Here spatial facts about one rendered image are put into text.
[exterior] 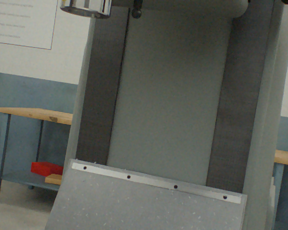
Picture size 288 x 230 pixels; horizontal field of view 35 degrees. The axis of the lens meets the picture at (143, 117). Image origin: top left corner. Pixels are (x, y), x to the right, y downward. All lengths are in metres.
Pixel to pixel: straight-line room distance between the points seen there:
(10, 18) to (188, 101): 4.84
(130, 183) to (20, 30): 4.72
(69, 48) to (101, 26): 4.31
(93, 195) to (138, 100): 0.18
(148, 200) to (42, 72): 4.53
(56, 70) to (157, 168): 4.42
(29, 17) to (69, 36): 0.54
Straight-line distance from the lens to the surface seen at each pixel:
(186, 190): 0.78
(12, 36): 5.50
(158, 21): 0.81
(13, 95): 5.42
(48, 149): 5.21
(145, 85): 0.80
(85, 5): 0.42
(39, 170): 4.86
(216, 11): 0.65
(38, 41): 5.33
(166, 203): 0.78
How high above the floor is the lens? 1.21
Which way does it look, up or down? 3 degrees down
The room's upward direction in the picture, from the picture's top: 9 degrees clockwise
